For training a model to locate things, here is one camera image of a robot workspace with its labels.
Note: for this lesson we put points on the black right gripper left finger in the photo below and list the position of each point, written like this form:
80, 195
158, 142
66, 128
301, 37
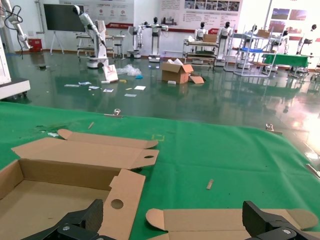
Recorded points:
92, 215

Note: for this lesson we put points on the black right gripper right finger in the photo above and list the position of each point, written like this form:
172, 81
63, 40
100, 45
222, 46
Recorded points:
255, 220

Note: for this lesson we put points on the white grey industrial robot arm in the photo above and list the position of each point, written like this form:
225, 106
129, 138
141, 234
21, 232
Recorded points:
21, 35

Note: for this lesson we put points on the flat brown cardboard mailer box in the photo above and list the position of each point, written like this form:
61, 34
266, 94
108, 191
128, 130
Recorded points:
205, 222
75, 155

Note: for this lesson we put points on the red box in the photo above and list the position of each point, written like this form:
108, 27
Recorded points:
35, 45

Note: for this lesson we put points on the flat wooden stick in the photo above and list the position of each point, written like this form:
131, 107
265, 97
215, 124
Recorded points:
210, 184

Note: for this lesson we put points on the green table cloth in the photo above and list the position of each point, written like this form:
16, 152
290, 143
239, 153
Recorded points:
225, 155

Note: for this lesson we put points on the white paper scrap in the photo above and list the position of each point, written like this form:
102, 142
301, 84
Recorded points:
53, 134

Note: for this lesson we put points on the thin wooden stick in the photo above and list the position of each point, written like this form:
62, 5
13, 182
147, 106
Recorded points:
90, 125

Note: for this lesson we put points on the silver binder clip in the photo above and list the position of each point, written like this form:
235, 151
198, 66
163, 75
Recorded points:
113, 115
272, 131

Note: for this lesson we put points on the white paper leaflet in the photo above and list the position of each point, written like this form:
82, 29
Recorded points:
72, 85
85, 83
108, 90
130, 95
93, 87

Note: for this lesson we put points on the white paper sheet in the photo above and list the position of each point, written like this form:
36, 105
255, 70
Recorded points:
140, 87

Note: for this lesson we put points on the white red paper bag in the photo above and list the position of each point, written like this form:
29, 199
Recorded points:
110, 73

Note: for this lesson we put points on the blue shoe cover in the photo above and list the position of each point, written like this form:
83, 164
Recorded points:
139, 77

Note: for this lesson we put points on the clear plastic bag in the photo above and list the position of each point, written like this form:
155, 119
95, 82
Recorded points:
130, 69

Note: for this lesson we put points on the white machine cabinet on wheels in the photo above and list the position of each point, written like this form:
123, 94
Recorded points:
12, 86

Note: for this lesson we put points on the open brown cardboard carton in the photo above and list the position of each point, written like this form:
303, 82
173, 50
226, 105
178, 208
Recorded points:
172, 73

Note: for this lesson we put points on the green covered table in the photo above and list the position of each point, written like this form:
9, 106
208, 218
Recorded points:
287, 60

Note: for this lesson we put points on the white leaning wheeled humanoid robot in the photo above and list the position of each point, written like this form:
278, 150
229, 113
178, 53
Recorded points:
98, 50

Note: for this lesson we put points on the blue plastic tray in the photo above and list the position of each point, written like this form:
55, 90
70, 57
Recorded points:
250, 50

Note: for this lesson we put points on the black round stool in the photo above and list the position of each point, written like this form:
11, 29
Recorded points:
118, 45

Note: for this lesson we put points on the white shelf cart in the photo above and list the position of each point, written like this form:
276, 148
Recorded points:
200, 53

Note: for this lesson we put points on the white metal desk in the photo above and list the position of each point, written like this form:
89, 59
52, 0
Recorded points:
117, 37

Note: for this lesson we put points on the white humanoid robot side view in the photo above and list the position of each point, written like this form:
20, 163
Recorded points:
136, 37

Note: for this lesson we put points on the small brown cardboard carton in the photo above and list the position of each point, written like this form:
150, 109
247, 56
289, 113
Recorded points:
263, 33
210, 38

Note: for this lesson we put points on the white humanoid robot arms spread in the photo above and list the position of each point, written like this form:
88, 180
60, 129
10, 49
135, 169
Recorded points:
155, 37

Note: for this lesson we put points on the dark screen on white stand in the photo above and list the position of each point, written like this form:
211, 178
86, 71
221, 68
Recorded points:
62, 17

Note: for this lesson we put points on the white tube frame rack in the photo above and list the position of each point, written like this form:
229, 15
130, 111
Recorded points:
243, 71

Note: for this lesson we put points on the white wall poster red icons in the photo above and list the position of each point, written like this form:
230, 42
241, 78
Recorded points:
115, 12

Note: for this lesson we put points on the wall photo panel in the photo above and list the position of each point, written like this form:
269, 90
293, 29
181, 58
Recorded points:
287, 17

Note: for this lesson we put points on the large wall poster with photos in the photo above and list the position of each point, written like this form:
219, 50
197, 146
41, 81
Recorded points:
200, 12

